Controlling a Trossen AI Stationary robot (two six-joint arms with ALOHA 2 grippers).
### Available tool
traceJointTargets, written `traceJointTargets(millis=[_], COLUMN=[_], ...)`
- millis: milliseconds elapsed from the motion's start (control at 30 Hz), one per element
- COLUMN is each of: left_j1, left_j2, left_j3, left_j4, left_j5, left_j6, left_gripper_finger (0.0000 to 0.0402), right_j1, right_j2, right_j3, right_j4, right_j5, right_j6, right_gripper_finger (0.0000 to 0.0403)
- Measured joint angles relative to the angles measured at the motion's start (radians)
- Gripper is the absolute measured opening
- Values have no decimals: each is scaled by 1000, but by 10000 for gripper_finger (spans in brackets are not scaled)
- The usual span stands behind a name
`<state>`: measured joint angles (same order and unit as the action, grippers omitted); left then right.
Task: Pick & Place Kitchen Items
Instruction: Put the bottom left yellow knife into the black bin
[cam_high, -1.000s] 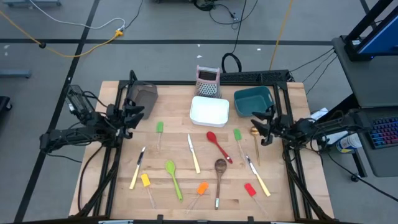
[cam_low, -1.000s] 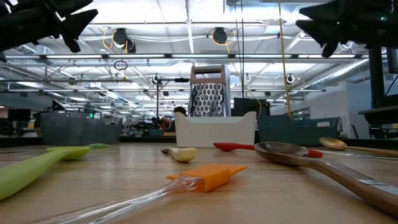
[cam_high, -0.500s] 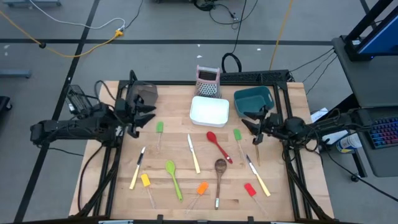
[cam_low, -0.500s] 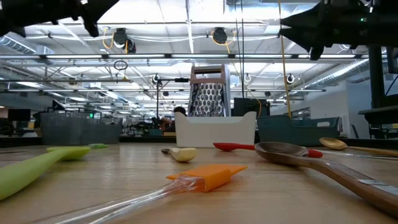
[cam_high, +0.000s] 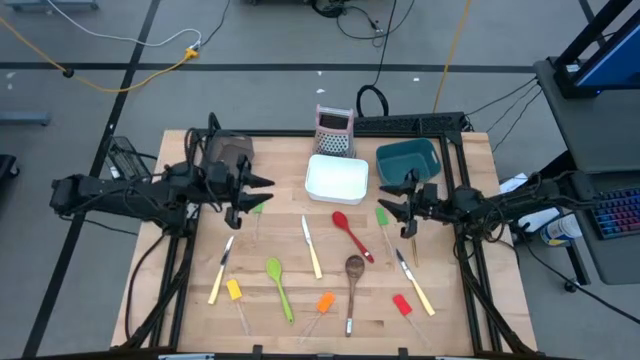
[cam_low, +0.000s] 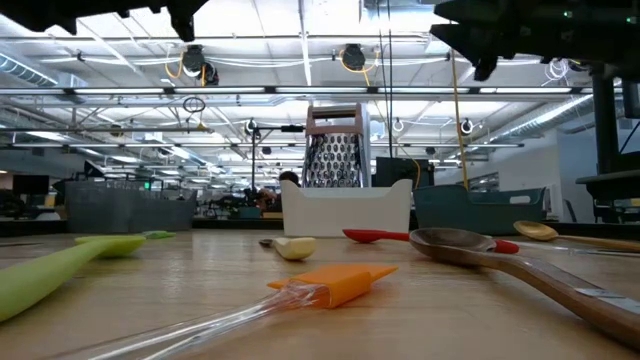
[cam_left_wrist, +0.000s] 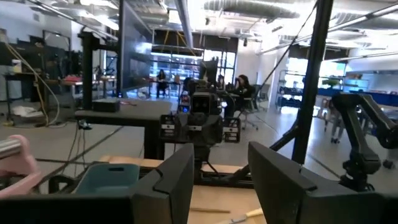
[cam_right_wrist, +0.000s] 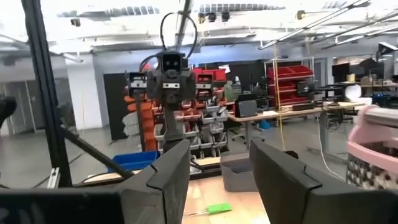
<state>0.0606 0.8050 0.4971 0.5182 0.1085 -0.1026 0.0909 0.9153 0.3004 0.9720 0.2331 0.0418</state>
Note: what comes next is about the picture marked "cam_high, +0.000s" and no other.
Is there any right arm's gripper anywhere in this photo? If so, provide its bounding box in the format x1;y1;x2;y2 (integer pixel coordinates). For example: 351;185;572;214
376;168;442;240

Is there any left arm's gripper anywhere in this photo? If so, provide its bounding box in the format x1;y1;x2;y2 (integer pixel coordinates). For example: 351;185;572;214
203;153;276;230

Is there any green spatula clear handle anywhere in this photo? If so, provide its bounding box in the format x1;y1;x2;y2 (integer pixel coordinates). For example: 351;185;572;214
374;206;396;261
251;201;265;246

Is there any teal plastic bin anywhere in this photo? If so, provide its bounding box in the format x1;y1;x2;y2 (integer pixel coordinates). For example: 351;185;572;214
375;137;442;187

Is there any red silicone spoon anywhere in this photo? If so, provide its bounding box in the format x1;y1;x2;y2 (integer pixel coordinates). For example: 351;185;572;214
331;210;376;265

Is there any white plastic bin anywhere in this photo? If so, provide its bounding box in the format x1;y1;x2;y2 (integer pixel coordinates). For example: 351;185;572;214
304;153;370;206

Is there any lime green silicone spoon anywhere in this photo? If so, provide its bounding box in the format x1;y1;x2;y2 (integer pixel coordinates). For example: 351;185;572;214
265;257;296;325

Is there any dark wooden spoon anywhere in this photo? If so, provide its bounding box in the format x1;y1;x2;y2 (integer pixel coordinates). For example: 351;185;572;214
343;254;366;338

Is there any cream-handled table knife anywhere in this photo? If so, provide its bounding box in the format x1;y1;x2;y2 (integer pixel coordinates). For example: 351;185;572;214
300;215;324;280
395;248;437;317
207;235;236;306

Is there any yellow spatula clear handle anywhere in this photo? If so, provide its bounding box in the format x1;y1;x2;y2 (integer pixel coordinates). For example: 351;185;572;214
225;278;252;337

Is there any red spatula clear handle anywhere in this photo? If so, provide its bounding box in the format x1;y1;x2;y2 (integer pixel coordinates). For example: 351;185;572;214
392;293;432;349

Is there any orange spatula clear handle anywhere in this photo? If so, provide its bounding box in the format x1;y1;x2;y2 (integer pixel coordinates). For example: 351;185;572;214
298;291;337;345

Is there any grey translucent plastic bin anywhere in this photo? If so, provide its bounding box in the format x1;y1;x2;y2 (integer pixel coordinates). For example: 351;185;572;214
204;133;256;179

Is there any black perforated strip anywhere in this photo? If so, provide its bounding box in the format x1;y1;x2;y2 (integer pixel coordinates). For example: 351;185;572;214
352;112;469;135

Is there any pink metal box grater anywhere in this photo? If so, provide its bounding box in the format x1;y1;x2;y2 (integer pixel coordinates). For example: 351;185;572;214
312;103;357;159

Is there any black mesh box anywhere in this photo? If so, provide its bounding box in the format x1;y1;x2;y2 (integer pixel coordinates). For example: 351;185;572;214
102;135;154;184

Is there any white paper sheet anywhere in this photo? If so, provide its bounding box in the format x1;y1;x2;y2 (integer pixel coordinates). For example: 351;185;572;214
498;172;561;234

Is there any grey operator cart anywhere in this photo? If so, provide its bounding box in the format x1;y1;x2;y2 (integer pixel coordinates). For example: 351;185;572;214
532;57;640;286

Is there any backlit rainbow keyboard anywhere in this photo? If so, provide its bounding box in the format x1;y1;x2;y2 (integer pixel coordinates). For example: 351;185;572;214
582;185;640;241

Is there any black caster base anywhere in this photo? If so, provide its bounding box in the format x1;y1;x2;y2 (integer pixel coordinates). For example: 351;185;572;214
0;153;20;181

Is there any black monitor on stand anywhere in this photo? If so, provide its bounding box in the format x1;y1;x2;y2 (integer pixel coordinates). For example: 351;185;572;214
552;0;640;99

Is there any black aluminium table frame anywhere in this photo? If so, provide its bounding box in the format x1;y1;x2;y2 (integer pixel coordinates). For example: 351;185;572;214
119;112;539;359

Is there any black hanging cable with coil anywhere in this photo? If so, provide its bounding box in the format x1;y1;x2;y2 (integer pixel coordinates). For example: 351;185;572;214
355;0;399;119

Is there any yellow hanging cable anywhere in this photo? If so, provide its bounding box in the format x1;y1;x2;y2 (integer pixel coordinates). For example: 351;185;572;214
432;0;474;114

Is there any yellow floor extension cable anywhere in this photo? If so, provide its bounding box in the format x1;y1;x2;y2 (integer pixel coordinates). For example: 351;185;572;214
0;17;200;95

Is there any black floor cable tangle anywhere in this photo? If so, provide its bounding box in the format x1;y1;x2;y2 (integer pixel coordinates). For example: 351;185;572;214
309;0;416;49

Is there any white floor cable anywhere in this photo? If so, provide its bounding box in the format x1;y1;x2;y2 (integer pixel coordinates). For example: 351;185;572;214
47;0;203;49

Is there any grey floor rail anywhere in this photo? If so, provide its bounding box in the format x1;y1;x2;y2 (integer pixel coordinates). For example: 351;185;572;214
4;0;99;12

